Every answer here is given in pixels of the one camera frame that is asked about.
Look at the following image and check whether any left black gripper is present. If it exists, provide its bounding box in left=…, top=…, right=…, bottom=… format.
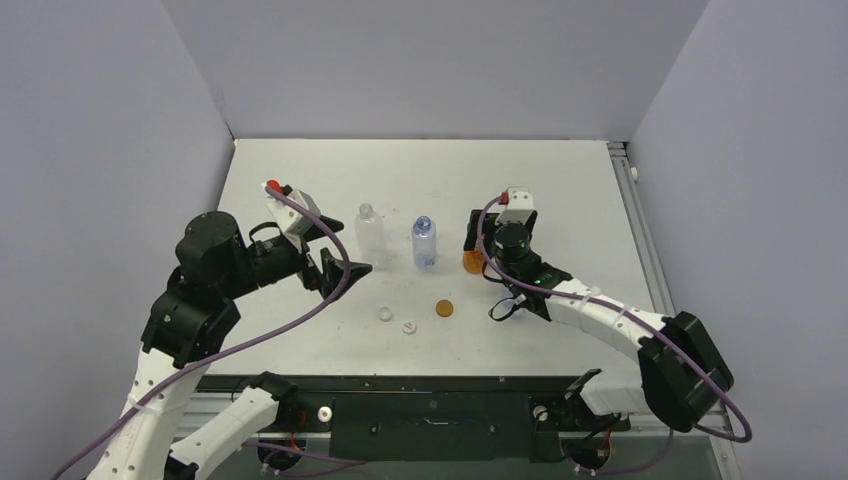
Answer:
left=219, top=214, right=371, bottom=300

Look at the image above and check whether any orange juice bottle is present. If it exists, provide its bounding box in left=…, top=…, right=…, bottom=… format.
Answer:
left=462, top=246, right=486, bottom=275

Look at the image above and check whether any clear plastic bottle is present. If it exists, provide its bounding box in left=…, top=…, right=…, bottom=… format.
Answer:
left=354, top=203, right=388, bottom=269

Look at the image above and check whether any labelled clear water bottle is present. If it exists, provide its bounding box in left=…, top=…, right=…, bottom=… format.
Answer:
left=411, top=215, right=437, bottom=270

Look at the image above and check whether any yellow bottle cap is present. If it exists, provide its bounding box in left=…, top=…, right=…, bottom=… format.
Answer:
left=435, top=299, right=455, bottom=318

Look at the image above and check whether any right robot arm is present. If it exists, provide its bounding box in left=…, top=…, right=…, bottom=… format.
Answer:
left=463, top=208, right=738, bottom=433

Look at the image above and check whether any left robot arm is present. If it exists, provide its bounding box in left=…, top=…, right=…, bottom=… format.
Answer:
left=89, top=211, right=372, bottom=479

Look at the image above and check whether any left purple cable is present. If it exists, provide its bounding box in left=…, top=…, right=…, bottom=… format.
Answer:
left=51, top=185, right=366, bottom=480

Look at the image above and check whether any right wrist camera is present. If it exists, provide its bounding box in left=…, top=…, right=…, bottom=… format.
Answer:
left=495, top=186, right=535, bottom=227

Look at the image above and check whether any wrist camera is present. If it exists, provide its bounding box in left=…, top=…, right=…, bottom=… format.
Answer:
left=495, top=186, right=535, bottom=227
left=265, top=179, right=321, bottom=240

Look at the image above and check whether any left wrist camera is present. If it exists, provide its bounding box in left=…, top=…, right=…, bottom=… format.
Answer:
left=265, top=179, right=321, bottom=240

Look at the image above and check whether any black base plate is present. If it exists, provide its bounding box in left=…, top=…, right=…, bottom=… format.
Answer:
left=231, top=374, right=632, bottom=464

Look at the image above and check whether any aluminium frame rail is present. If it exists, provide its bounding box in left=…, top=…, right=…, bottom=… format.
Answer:
left=606, top=140, right=735, bottom=439

